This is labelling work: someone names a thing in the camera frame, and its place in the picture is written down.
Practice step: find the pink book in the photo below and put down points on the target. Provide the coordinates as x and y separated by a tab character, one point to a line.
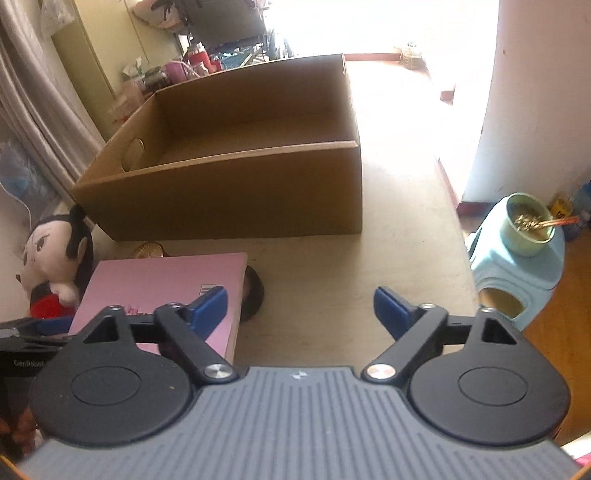
141	285

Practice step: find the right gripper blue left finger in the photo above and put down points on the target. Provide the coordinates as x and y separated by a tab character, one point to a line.
204	314

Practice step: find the light blue plastic stool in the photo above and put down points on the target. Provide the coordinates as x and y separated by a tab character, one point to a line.
514	272

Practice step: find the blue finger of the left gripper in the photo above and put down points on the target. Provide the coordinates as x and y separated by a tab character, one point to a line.
54	326

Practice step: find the grey curtain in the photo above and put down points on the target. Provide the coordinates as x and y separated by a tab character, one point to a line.
38	101

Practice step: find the folding table with clutter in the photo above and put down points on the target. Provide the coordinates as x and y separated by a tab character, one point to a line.
140	83

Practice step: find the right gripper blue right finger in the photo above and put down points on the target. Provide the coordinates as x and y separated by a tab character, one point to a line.
394	312

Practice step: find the black tape roll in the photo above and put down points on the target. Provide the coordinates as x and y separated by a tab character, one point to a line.
252	294

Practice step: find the black jar gold lid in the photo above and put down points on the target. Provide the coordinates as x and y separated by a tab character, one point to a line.
148	250

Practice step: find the green bowl with chopsticks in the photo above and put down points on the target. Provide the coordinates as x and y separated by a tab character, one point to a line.
528	226

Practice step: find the brown cardboard box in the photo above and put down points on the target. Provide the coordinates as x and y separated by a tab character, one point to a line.
264	151

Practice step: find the plush doll red shirt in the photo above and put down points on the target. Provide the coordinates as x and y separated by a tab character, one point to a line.
57	264

